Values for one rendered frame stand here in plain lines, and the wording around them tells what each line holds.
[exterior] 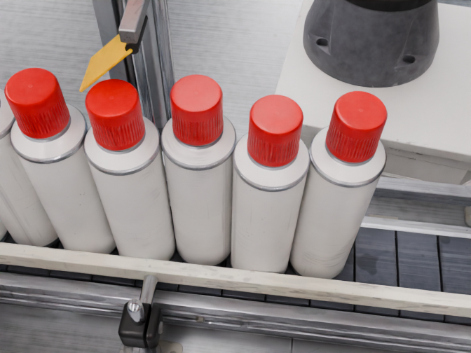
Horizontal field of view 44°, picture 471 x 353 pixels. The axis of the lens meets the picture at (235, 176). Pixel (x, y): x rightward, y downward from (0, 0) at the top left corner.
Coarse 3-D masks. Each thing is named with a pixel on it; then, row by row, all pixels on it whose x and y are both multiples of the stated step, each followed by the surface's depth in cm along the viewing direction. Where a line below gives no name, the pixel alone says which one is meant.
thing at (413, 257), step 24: (360, 240) 53; (384, 240) 54; (408, 240) 54; (432, 240) 54; (456, 240) 54; (0, 264) 52; (288, 264) 52; (360, 264) 52; (384, 264) 52; (408, 264) 52; (432, 264) 52; (456, 264) 52; (168, 288) 51; (192, 288) 51; (408, 288) 51; (432, 288) 51; (456, 288) 51; (360, 312) 51; (384, 312) 50; (408, 312) 50
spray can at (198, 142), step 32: (192, 96) 36; (192, 128) 36; (224, 128) 39; (192, 160) 38; (224, 160) 39; (192, 192) 41; (224, 192) 42; (192, 224) 45; (224, 224) 46; (192, 256) 50; (224, 256) 51
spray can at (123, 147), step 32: (96, 96) 36; (128, 96) 36; (96, 128) 36; (128, 128) 36; (96, 160) 38; (128, 160) 38; (160, 160) 40; (128, 192) 40; (160, 192) 43; (128, 224) 44; (160, 224) 46; (128, 256) 49; (160, 256) 49
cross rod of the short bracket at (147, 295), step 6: (144, 276) 48; (150, 276) 48; (144, 282) 48; (150, 282) 48; (156, 282) 48; (144, 288) 47; (150, 288) 47; (144, 294) 47; (150, 294) 47; (144, 300) 47; (150, 300) 47
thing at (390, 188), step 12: (384, 180) 47; (396, 180) 47; (408, 180) 47; (384, 192) 47; (396, 192) 47; (408, 192) 47; (420, 192) 47; (432, 192) 47; (444, 192) 47; (456, 192) 47; (468, 192) 47; (456, 204) 48; (468, 204) 47
